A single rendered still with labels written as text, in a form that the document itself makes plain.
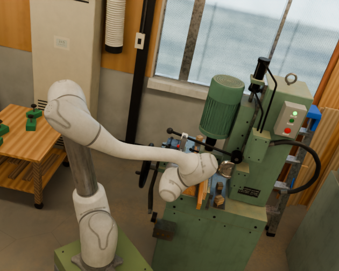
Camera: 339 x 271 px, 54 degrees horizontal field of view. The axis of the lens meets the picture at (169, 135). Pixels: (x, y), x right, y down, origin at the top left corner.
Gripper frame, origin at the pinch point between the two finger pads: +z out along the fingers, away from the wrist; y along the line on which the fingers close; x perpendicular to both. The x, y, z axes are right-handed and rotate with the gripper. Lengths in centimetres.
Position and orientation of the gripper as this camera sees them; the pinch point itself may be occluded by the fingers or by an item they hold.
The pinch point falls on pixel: (181, 144)
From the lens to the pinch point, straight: 177.4
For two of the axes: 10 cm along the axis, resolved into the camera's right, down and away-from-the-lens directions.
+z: 1.7, -5.1, 8.4
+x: -9.4, -3.3, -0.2
